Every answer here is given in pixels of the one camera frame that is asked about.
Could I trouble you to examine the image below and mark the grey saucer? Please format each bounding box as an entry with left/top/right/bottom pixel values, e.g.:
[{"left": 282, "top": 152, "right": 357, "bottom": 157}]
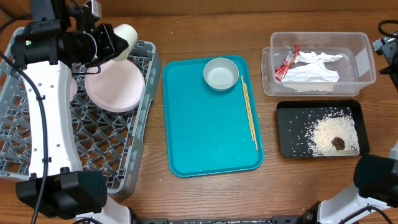
[{"left": 203, "top": 57, "right": 239, "bottom": 91}]

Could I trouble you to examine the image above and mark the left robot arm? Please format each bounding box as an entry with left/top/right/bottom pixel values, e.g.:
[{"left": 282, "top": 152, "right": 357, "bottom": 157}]
[{"left": 6, "top": 1, "right": 137, "bottom": 223}]

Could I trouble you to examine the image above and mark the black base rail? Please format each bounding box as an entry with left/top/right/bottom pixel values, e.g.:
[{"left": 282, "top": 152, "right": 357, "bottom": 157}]
[{"left": 137, "top": 215, "right": 301, "bottom": 224}]

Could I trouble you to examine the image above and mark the white cup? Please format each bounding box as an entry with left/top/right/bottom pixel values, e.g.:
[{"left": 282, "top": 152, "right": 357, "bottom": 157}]
[{"left": 113, "top": 24, "right": 138, "bottom": 62}]

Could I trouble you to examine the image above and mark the large white plate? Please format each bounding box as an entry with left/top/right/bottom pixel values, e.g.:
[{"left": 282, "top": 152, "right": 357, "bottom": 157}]
[{"left": 85, "top": 60, "right": 145, "bottom": 113}]

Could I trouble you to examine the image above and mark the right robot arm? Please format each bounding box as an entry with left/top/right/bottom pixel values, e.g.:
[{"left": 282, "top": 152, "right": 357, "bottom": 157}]
[{"left": 292, "top": 145, "right": 397, "bottom": 223}]

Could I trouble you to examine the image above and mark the clear plastic bin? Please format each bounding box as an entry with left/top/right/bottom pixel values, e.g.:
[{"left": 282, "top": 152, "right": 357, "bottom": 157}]
[{"left": 261, "top": 32, "right": 376, "bottom": 96}]

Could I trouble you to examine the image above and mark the grey dish rack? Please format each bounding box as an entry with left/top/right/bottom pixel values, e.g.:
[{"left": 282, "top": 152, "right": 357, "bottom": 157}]
[{"left": 1, "top": 40, "right": 162, "bottom": 199}]

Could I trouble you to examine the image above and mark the black plastic tray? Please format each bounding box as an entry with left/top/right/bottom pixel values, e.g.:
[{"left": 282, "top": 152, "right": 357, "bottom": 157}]
[{"left": 276, "top": 100, "right": 370, "bottom": 158}]

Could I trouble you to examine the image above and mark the teal plastic tray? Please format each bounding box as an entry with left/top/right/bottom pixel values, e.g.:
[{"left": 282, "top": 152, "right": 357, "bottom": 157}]
[{"left": 162, "top": 55, "right": 264, "bottom": 177}]

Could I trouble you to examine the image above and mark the wooden chopstick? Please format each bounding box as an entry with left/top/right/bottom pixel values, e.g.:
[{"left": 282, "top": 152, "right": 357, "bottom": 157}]
[
  {"left": 244, "top": 83, "right": 258, "bottom": 151},
  {"left": 241, "top": 75, "right": 254, "bottom": 142}
]

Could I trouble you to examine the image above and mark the white napkin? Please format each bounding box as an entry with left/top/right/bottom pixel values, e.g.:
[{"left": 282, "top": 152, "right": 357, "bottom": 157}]
[{"left": 275, "top": 51, "right": 343, "bottom": 82}]

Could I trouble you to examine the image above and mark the brown food scrap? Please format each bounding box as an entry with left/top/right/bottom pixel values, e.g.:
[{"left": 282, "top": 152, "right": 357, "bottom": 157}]
[{"left": 331, "top": 137, "right": 345, "bottom": 151}]

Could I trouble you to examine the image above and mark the red snack wrapper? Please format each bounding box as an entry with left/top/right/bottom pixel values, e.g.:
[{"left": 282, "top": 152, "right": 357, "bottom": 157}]
[{"left": 274, "top": 45, "right": 300, "bottom": 81}]

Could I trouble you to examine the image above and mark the white rice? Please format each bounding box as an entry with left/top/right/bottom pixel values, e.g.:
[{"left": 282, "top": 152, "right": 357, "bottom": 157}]
[{"left": 289, "top": 107, "right": 360, "bottom": 157}]

